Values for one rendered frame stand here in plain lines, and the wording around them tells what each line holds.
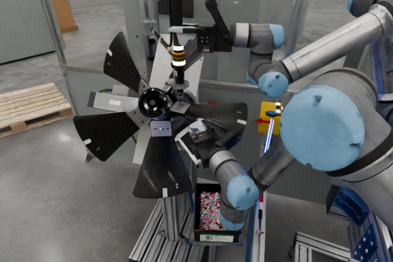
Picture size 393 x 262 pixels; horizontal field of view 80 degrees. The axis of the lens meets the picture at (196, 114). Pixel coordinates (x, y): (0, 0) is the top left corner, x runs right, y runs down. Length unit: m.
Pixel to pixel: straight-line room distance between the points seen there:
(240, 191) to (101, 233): 1.59
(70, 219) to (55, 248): 0.22
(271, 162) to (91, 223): 1.70
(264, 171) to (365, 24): 0.46
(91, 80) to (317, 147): 1.90
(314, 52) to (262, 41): 0.16
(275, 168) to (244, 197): 0.13
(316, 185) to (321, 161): 1.70
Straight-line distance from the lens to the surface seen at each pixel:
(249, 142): 1.83
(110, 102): 1.19
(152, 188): 0.92
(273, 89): 0.69
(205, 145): 0.72
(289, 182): 2.08
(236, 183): 0.59
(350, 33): 0.76
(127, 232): 2.00
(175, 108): 0.91
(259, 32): 0.79
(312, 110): 0.37
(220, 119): 0.87
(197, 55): 0.93
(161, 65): 1.26
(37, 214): 2.38
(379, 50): 0.99
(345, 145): 0.37
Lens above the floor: 1.65
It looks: 31 degrees down
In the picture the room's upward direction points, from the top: straight up
